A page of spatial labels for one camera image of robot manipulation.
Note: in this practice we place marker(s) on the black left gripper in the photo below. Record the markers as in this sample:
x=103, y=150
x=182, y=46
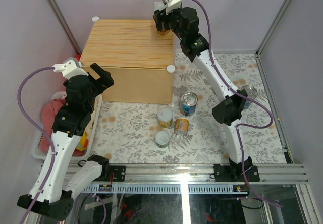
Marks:
x=104, y=81

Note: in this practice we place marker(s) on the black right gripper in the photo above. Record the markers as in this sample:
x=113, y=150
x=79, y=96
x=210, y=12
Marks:
x=160, y=17

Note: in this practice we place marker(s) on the blue soup can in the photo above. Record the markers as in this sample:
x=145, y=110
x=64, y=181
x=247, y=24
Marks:
x=188, y=104

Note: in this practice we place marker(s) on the tall yellow lidded can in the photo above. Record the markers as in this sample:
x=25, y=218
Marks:
x=163, y=31

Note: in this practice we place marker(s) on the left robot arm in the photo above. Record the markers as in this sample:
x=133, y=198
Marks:
x=49, y=196

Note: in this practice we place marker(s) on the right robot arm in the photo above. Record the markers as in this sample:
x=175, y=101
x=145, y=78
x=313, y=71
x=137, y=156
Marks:
x=228, y=112

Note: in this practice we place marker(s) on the wooden storage box counter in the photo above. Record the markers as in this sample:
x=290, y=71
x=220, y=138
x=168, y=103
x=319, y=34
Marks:
x=136, y=57

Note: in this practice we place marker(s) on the white corner connector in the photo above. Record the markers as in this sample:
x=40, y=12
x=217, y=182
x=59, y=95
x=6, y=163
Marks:
x=170, y=68

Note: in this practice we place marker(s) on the red cloth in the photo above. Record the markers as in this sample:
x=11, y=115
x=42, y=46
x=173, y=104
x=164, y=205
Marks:
x=48, y=114

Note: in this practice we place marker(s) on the short yellow can standing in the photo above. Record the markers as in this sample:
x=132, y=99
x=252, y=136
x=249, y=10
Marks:
x=165, y=117

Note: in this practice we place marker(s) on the short green can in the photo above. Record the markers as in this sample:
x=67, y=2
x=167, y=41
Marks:
x=162, y=139

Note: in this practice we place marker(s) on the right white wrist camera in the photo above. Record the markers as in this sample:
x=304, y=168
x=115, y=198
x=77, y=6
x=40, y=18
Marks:
x=167, y=5

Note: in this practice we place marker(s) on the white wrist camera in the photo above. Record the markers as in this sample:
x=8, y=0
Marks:
x=167, y=5
x=70, y=68

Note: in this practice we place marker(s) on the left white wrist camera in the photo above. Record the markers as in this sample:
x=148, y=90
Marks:
x=70, y=68

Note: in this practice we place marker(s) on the aluminium mounting rail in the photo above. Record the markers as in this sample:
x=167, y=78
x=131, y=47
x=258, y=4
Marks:
x=173, y=179

